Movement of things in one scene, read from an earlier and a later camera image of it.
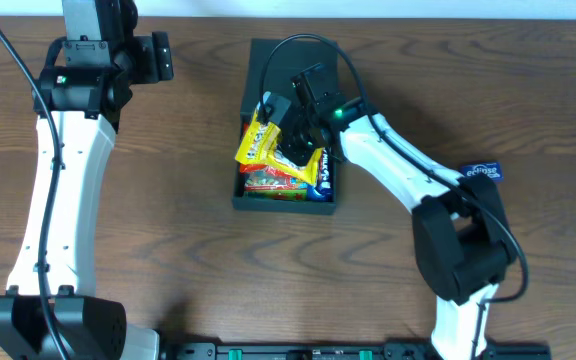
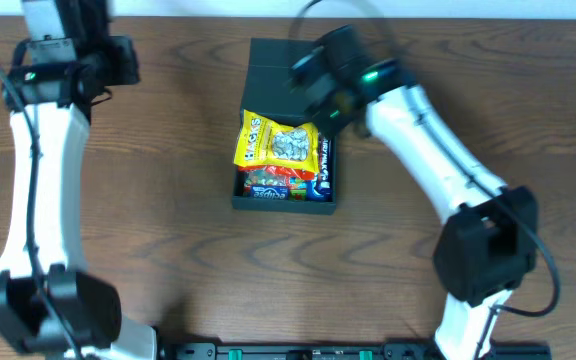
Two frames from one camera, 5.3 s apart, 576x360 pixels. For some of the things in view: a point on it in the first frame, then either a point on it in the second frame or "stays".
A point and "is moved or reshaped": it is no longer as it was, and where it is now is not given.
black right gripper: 299,138 → 318,84
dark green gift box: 272,63 stays
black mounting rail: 344,351 stays
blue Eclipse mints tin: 494,170 is moved or reshaped
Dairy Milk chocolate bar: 325,182 stays
